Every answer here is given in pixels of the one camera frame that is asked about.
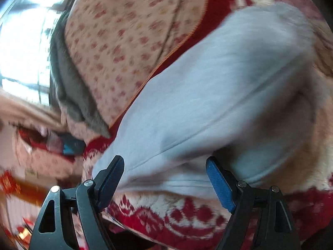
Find red and cream patterned blanket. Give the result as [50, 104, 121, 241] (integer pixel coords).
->
[78, 0, 333, 250]

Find light grey pants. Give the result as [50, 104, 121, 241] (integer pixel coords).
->
[92, 2, 330, 196]

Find person's left forearm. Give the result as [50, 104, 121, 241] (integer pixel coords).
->
[0, 88, 68, 134]

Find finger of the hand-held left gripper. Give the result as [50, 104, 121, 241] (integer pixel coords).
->
[53, 132, 87, 158]

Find cream floral quilt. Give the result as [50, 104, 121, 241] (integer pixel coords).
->
[63, 0, 216, 139]

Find grey cloth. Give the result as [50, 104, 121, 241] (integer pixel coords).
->
[49, 4, 112, 139]

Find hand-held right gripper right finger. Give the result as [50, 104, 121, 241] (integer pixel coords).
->
[205, 156, 297, 250]

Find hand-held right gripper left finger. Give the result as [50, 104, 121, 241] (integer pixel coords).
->
[31, 155, 125, 250]

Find bright window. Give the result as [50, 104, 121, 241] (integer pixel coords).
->
[0, 0, 68, 105]

